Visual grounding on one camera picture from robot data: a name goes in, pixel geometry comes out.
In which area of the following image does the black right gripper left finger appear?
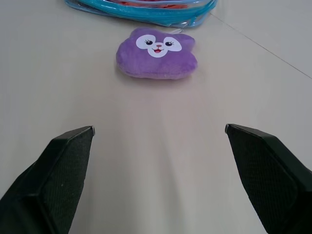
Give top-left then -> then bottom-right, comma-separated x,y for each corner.
0,125 -> 96,234

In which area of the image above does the clear blue-trimmed zipper bag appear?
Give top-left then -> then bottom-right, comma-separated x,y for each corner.
64,0 -> 218,28

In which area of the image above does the purple plush animal face toy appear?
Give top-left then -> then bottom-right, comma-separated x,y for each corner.
115,27 -> 198,80

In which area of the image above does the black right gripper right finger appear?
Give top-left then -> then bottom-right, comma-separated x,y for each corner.
224,123 -> 312,234

